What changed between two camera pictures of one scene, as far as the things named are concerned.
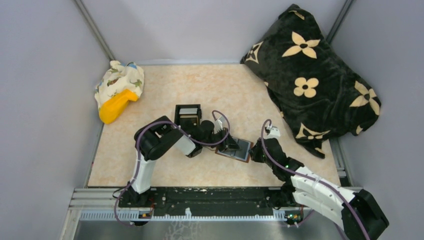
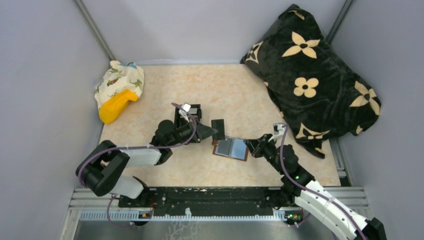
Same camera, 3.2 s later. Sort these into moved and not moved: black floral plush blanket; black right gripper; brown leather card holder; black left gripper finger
Moved: black left gripper finger
Not moved: black floral plush blanket; brown leather card holder; black right gripper
